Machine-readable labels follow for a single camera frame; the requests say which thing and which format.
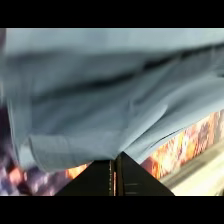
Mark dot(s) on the light blue shirt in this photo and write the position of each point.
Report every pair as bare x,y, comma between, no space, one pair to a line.
100,100

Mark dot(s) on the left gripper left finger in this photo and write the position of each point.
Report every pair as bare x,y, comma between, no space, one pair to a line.
94,181

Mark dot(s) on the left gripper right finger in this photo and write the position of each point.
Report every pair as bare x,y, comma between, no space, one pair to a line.
140,181

